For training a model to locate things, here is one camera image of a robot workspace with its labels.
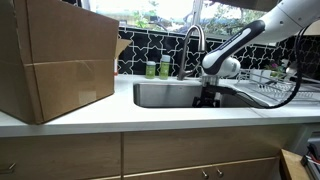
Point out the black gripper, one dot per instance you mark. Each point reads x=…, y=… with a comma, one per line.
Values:
x=208, y=96

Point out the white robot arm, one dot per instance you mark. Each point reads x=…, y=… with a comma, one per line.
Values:
x=287, y=18

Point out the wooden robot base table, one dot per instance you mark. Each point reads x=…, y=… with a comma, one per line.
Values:
x=290, y=167

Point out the stainless steel sink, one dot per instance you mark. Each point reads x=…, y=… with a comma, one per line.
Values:
x=173, y=95

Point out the right green soap bottle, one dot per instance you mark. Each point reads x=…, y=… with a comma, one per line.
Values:
x=164, y=67

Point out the green soap bottle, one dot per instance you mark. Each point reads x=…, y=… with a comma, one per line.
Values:
x=150, y=69
x=164, y=67

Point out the left green soap bottle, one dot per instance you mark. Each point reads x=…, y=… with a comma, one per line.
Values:
x=150, y=69

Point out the metal dish drying rack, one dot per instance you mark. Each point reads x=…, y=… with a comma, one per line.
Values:
x=273, y=89

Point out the wooden cabinet drawer front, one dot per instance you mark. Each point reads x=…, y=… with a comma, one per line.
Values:
x=241, y=153

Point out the cardboard box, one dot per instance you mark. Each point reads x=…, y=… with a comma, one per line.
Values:
x=54, y=58

